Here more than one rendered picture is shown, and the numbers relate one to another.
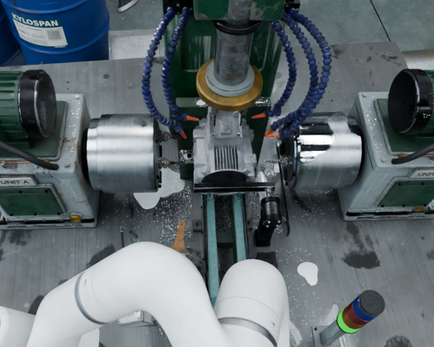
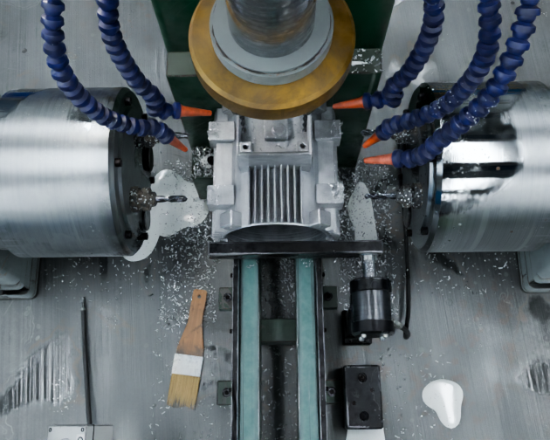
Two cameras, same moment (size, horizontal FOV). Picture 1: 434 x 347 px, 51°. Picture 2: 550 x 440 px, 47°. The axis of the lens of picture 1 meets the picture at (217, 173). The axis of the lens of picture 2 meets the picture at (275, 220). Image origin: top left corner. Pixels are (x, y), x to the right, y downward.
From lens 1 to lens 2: 56 cm
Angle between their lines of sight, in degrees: 14
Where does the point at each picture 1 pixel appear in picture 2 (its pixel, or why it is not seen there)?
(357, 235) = (548, 325)
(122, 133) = (40, 146)
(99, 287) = not seen: outside the picture
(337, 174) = (523, 234)
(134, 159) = (70, 205)
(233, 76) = (272, 37)
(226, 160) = (275, 204)
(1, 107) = not seen: outside the picture
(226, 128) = (276, 127)
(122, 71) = not seen: outside the picture
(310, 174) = (461, 234)
